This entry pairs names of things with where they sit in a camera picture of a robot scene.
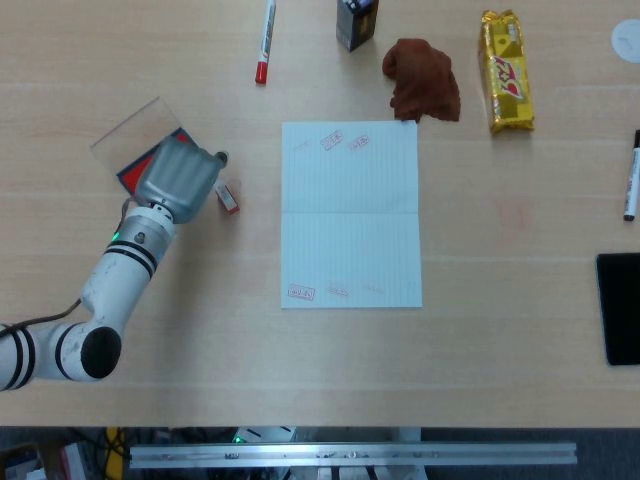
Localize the aluminium profile rail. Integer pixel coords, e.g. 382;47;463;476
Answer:
128;442;579;470

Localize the white device under table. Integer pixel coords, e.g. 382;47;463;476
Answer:
233;426;296;445

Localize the red ink pad clear lid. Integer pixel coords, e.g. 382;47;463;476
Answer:
89;96;201;197

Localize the light blue lined paper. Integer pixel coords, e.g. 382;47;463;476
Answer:
280;119;424;310

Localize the black whiteboard marker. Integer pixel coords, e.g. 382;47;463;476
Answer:
622;129;640;222

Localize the small white red stamp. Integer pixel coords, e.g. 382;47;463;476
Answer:
214;181;241;217

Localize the white round grommet cover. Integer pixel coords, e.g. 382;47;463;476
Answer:
610;18;640;64

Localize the red whiteboard marker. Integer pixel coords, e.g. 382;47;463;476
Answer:
253;0;278;85

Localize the dark arm cable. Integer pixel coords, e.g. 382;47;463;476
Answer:
0;298;96;337

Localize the black carton box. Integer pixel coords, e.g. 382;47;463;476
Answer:
335;0;380;53

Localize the brown crumpled cloth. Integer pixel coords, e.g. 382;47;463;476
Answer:
382;38;462;124

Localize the gold snack package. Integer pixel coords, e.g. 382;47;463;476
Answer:
479;8;536;134

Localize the black smartphone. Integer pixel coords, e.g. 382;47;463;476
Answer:
595;252;640;367

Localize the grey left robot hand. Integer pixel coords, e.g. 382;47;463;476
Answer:
134;135;231;225

